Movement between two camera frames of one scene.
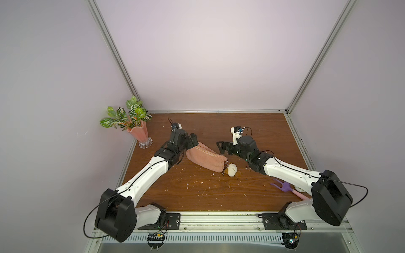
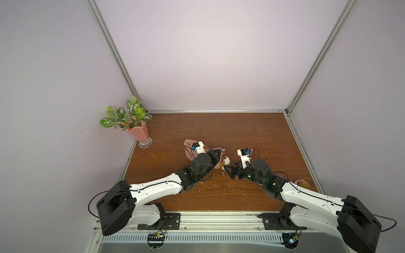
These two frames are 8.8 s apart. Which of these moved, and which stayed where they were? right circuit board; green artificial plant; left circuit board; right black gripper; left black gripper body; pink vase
Moved: left black gripper body; right black gripper
Stayed: pink vase; left circuit board; right circuit board; green artificial plant
